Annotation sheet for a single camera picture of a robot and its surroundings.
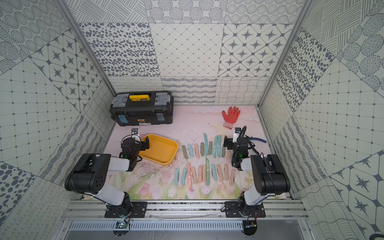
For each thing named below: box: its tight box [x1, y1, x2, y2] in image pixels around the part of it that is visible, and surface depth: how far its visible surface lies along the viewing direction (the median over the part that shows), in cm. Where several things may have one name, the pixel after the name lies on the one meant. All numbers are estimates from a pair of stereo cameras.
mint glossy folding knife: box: [188, 143, 194, 158], surface depth 97 cm
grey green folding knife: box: [181, 145, 189, 160], surface depth 97 cm
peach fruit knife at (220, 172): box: [216, 164, 224, 182], surface depth 88 cm
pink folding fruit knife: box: [191, 166, 198, 184], surface depth 87 cm
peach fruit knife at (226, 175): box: [224, 163, 229, 181], surface depth 88 cm
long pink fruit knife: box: [229, 168, 236, 186], surface depth 86 cm
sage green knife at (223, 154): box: [221, 146, 226, 158], surface depth 97 cm
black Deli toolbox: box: [109, 91, 174, 127], surface depth 100 cm
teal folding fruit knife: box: [211, 164, 218, 181], surface depth 88 cm
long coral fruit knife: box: [187, 162, 194, 193], surface depth 88 cm
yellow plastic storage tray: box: [138, 133, 178, 166], surface depth 98 cm
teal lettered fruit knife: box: [203, 133, 209, 156], surface depth 101 cm
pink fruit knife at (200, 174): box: [198, 165, 203, 183], surface depth 87 cm
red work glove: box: [222, 106, 241, 130], surface depth 116 cm
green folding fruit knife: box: [205, 157, 210, 186], surface depth 88 cm
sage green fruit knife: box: [200, 142, 205, 157], surface depth 98 cm
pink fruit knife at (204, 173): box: [202, 164, 207, 182], surface depth 87 cm
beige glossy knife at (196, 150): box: [194, 143, 200, 158], surface depth 97 cm
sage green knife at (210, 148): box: [208, 141, 213, 155], surface depth 100 cm
